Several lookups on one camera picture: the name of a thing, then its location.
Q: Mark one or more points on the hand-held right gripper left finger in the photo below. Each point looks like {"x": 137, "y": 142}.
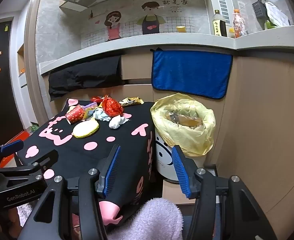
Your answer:
{"x": 112, "y": 170}

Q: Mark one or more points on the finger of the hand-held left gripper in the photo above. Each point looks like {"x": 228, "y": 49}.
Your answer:
{"x": 11, "y": 146}
{"x": 42, "y": 161}

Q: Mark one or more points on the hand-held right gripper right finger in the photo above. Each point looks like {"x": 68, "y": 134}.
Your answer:
{"x": 180, "y": 175}

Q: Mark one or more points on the white trash bin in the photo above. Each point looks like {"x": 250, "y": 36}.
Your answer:
{"x": 163, "y": 160}

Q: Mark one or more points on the yellow plastic bin bag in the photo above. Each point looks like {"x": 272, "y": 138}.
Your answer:
{"x": 202, "y": 140}

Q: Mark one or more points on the white tissue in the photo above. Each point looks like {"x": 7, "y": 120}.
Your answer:
{"x": 117, "y": 122}

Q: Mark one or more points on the red paper cup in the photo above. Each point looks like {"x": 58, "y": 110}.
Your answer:
{"x": 75, "y": 115}

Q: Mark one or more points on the red foil wrapper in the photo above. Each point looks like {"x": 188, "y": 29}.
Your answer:
{"x": 112, "y": 107}

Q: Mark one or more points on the gold noodle packet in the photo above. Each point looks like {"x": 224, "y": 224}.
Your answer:
{"x": 132, "y": 101}

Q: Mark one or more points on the small red wrapper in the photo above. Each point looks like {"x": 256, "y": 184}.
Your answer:
{"x": 97, "y": 98}

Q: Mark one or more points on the black tablecloth with pink prints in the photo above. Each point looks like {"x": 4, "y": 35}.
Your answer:
{"x": 117, "y": 135}

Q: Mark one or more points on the pink fluffy clothing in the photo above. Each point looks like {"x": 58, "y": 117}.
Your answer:
{"x": 157, "y": 220}

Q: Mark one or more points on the black door with magnets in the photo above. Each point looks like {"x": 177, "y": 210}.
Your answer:
{"x": 2, "y": 92}

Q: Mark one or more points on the light blue crumpled tissue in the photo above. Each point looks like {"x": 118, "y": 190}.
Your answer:
{"x": 99, "y": 115}

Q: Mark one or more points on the small yellow packet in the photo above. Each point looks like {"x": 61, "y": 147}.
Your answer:
{"x": 88, "y": 112}

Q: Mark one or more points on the purple packet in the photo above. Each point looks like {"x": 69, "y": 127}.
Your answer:
{"x": 92, "y": 105}

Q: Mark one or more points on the black cloth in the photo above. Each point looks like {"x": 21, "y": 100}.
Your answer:
{"x": 82, "y": 75}

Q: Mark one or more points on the blue towel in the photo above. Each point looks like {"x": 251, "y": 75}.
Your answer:
{"x": 192, "y": 72}

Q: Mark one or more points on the yellow cup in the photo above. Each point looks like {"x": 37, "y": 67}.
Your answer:
{"x": 180, "y": 29}

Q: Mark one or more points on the small orange lidded jar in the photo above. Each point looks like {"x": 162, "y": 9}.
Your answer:
{"x": 231, "y": 33}

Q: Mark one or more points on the dark soy sauce bottle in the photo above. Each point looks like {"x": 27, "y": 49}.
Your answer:
{"x": 220, "y": 26}

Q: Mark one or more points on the orange capped plastic bottle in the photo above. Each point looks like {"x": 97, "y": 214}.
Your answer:
{"x": 239, "y": 25}

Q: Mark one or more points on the green cup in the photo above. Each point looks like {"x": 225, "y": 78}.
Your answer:
{"x": 268, "y": 25}

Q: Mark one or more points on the grey utensil holder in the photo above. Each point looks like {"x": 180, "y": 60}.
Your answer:
{"x": 259, "y": 8}

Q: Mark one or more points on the white cloth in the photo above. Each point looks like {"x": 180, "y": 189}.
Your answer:
{"x": 278, "y": 15}

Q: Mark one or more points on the cartoon couple wall sticker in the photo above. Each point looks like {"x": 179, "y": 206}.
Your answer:
{"x": 149, "y": 20}

